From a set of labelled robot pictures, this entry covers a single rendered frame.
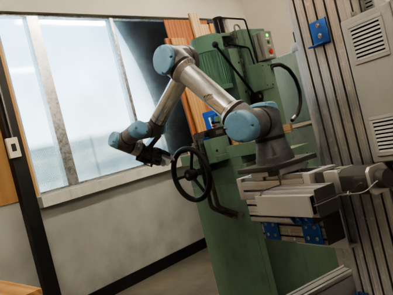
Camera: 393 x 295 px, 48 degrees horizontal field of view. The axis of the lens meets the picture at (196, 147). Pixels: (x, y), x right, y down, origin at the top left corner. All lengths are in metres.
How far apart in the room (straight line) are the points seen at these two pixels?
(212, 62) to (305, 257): 1.16
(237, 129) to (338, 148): 0.38
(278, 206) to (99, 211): 2.12
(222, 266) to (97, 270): 1.19
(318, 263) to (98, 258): 1.62
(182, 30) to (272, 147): 2.78
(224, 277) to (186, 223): 1.48
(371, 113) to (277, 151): 0.38
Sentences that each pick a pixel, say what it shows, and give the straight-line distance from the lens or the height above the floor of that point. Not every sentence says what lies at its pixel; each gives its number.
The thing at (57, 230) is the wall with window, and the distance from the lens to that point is 3.28.
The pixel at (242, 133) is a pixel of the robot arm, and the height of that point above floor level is 0.96.
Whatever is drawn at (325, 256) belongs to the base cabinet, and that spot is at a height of 0.16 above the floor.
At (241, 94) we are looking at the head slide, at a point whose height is 1.16.
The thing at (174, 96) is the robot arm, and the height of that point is 1.18.
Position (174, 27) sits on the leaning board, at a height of 2.02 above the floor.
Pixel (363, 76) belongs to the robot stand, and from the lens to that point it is 1.52.
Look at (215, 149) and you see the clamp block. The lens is 2.23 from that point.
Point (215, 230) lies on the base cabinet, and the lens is 2.49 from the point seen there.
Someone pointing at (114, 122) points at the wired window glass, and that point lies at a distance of 3.71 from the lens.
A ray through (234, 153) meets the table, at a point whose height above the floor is 0.86.
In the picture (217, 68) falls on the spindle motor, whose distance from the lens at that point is 2.42.
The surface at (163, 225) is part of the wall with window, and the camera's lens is 3.81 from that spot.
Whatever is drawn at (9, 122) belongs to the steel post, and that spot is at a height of 1.37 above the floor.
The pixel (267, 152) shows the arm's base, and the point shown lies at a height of 0.86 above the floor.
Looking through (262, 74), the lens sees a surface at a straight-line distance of 2.50.
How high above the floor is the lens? 0.98
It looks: 1 degrees down
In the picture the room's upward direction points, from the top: 14 degrees counter-clockwise
